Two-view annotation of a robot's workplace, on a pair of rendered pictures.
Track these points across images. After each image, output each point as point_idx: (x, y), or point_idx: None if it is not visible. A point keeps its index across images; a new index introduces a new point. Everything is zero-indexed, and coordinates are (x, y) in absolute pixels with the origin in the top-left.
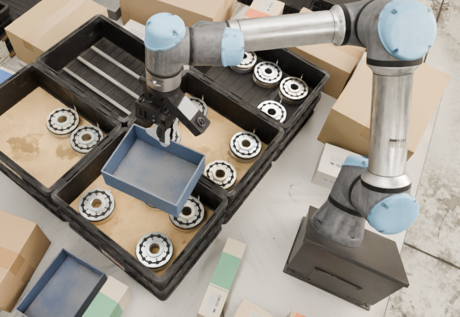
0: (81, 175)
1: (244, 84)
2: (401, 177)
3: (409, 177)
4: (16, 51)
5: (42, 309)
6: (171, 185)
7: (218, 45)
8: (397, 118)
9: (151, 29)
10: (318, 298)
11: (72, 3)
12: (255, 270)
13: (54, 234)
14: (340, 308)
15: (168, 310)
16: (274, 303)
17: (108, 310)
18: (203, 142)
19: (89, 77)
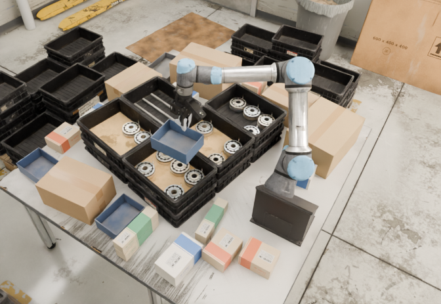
0: (138, 152)
1: (237, 117)
2: (304, 148)
3: (309, 148)
4: (108, 96)
5: (108, 225)
6: (185, 150)
7: (209, 73)
8: (298, 114)
9: (180, 63)
10: (270, 237)
11: (142, 71)
12: (233, 218)
13: (119, 190)
14: (282, 243)
15: (178, 234)
16: (241, 237)
17: (145, 221)
18: (209, 145)
19: (147, 108)
